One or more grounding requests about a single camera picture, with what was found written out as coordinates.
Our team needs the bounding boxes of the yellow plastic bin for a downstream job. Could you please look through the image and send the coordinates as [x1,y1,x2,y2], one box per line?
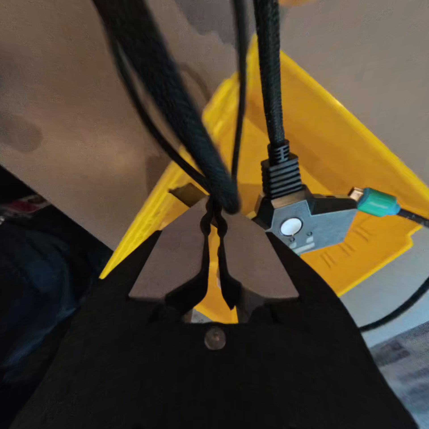
[99,34,429,325]

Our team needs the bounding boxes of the printed paper sheets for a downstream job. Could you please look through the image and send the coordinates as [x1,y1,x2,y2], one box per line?
[369,320,429,429]

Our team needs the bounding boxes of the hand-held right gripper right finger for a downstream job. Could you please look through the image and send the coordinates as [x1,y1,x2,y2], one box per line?
[216,210,300,310]

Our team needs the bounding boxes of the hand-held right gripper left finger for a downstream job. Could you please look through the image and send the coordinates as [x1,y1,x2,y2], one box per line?
[128,197,210,315]

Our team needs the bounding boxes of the black HDMI switch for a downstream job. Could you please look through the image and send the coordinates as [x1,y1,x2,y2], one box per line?
[251,184,358,258]

